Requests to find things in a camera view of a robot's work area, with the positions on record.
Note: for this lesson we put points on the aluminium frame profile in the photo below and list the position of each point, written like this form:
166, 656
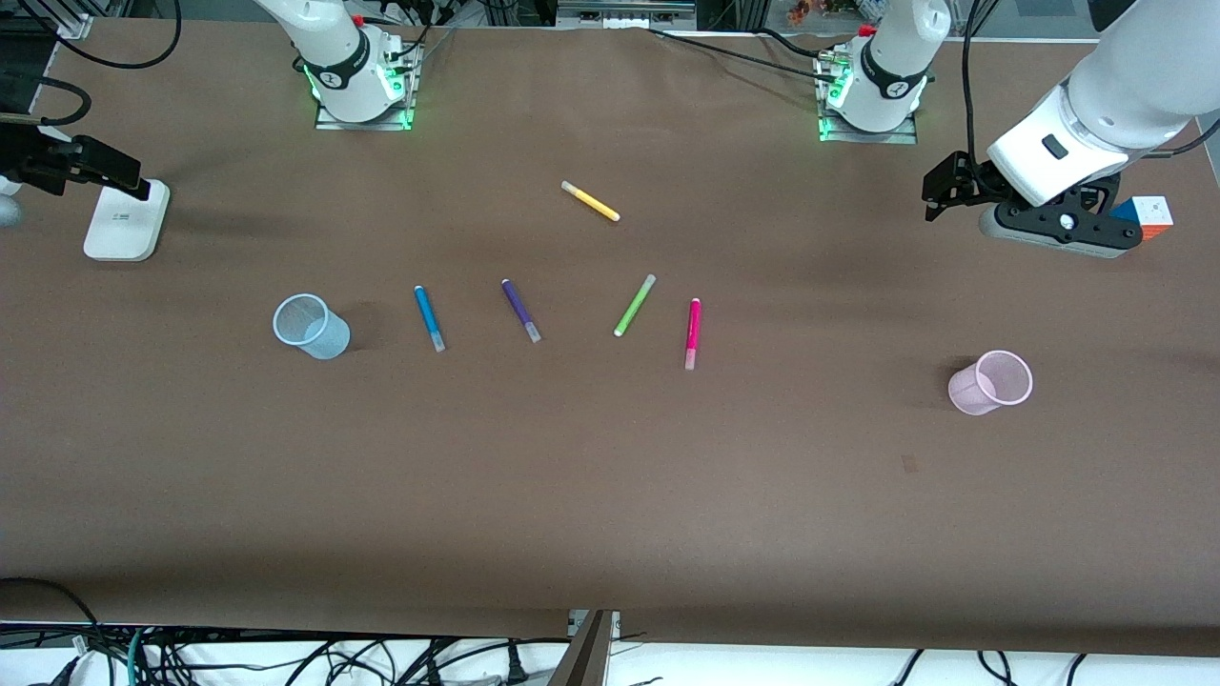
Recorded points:
48, 14

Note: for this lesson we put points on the translucent blue cup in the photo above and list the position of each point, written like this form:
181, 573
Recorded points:
324, 338

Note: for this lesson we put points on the pink marker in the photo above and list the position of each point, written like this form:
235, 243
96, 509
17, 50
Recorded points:
693, 329

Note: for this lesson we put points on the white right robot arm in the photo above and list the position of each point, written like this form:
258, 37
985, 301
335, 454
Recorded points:
334, 38

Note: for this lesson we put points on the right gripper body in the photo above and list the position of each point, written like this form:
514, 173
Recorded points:
38, 158

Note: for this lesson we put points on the multicolour puzzle cube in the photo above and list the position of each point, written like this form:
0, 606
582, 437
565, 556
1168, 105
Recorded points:
1151, 215

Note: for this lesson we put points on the green marker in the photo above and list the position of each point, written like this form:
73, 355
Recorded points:
635, 305

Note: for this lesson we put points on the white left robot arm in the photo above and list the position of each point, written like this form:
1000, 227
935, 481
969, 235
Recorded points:
1134, 86

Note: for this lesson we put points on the translucent pink cup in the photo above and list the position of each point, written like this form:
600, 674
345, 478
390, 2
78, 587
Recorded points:
967, 393

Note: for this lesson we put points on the yellow marker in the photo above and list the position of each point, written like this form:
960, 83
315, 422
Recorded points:
591, 201

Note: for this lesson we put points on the blue marker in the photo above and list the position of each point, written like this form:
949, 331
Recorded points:
428, 314

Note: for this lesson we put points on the purple marker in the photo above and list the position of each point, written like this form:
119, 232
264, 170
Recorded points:
519, 308

